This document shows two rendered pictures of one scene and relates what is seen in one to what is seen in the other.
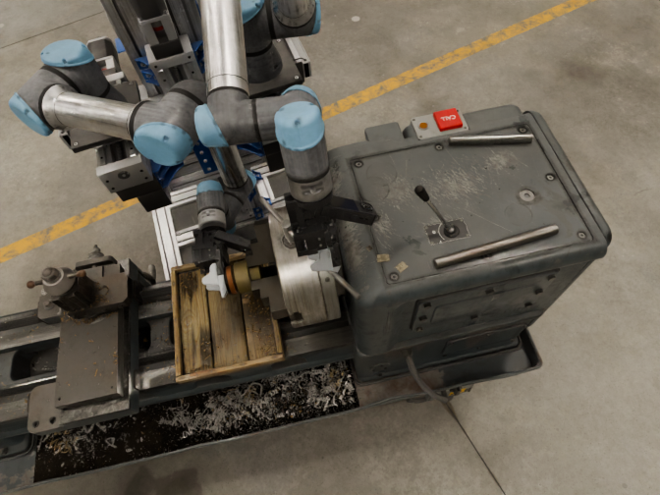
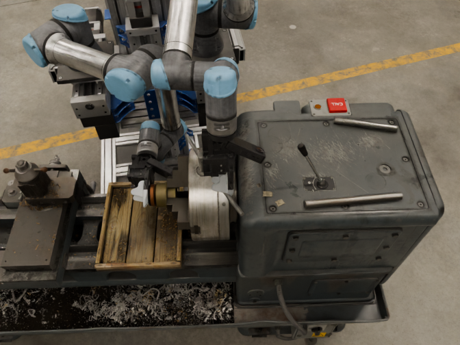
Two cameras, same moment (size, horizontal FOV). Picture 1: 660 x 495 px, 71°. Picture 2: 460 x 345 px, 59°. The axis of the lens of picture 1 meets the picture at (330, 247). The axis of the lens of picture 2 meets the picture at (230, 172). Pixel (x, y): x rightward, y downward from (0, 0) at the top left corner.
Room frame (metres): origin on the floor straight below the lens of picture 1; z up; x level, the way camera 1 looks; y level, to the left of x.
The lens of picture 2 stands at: (-0.19, -0.05, 2.26)
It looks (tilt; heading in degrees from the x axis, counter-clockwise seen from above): 55 degrees down; 4
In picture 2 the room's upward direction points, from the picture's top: straight up
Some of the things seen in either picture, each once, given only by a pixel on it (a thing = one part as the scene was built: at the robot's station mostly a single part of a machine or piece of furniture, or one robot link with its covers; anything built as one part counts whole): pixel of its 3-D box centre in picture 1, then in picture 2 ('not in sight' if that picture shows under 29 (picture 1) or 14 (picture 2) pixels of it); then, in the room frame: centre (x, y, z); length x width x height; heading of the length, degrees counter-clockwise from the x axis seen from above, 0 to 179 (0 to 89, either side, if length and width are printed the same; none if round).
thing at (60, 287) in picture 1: (56, 279); (25, 170); (0.57, 0.70, 1.13); 0.08 x 0.08 x 0.03
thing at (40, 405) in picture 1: (84, 341); (32, 224); (0.49, 0.74, 0.90); 0.47 x 0.30 x 0.06; 6
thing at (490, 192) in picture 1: (444, 230); (322, 189); (0.62, -0.31, 1.06); 0.59 x 0.48 x 0.39; 96
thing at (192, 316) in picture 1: (225, 311); (142, 223); (0.53, 0.33, 0.89); 0.36 x 0.30 x 0.04; 6
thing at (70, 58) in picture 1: (73, 69); (71, 24); (1.11, 0.64, 1.33); 0.13 x 0.12 x 0.14; 151
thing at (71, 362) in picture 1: (91, 326); (41, 213); (0.51, 0.70, 0.95); 0.43 x 0.17 x 0.05; 6
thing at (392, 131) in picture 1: (384, 138); (287, 111); (0.80, -0.17, 1.24); 0.09 x 0.08 x 0.03; 96
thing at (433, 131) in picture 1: (437, 130); (328, 112); (0.82, -0.32, 1.23); 0.13 x 0.08 x 0.05; 96
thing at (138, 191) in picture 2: (213, 280); (139, 192); (0.53, 0.31, 1.10); 0.09 x 0.06 x 0.03; 5
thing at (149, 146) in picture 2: (211, 222); (147, 151); (0.72, 0.32, 1.08); 0.08 x 0.05 x 0.08; 95
